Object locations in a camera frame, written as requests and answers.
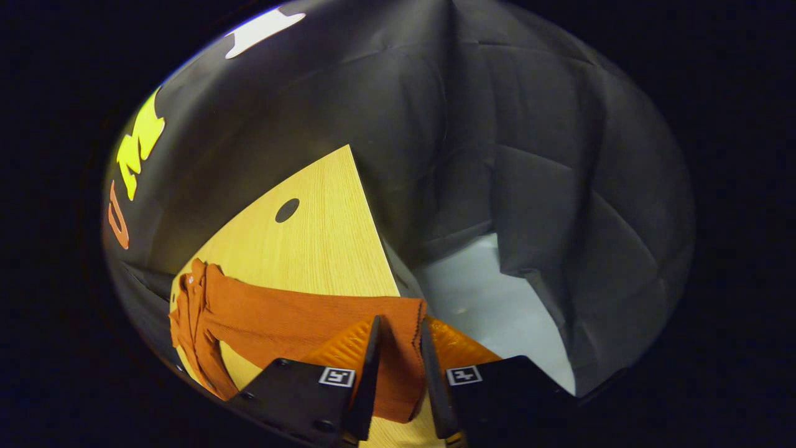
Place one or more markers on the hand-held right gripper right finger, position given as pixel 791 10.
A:
pixel 435 398

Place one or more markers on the orange button-up shirt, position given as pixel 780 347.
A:
pixel 280 323

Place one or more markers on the black backdrop cloth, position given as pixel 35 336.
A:
pixel 497 124

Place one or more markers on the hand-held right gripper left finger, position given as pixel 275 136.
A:
pixel 367 398

